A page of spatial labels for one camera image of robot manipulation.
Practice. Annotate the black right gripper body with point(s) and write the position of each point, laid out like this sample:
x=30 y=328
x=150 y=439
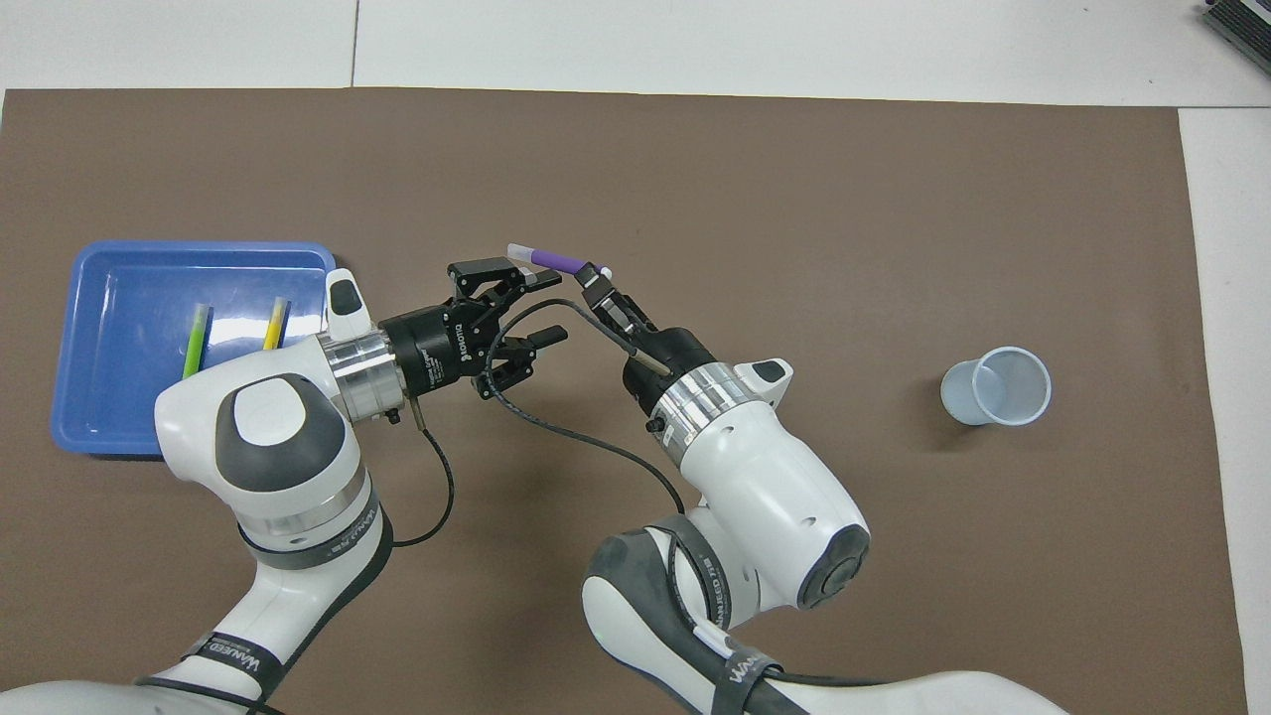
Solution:
x=665 y=357

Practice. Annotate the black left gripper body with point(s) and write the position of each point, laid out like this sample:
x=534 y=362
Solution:
x=437 y=348

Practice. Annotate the purple highlighter pen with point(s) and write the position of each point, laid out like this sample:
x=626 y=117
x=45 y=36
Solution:
x=551 y=259

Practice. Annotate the yellow highlighter pen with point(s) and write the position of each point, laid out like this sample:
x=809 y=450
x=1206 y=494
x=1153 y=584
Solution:
x=274 y=328

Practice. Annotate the green highlighter pen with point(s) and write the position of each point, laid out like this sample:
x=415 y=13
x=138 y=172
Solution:
x=196 y=348

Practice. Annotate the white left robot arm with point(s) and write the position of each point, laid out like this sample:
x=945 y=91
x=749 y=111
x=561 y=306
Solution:
x=248 y=477

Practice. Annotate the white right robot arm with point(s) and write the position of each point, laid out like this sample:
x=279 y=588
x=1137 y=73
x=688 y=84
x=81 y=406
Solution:
x=765 y=497

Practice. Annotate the blue plastic tray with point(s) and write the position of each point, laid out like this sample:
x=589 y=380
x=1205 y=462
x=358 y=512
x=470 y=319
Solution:
x=109 y=348

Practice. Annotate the brown table mat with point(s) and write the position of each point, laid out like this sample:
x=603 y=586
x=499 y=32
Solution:
x=894 y=248

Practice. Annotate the translucent plastic cup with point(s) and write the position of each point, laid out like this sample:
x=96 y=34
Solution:
x=993 y=397

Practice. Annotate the grey ribbed device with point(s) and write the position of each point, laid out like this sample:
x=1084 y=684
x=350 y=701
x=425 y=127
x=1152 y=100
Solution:
x=1241 y=18

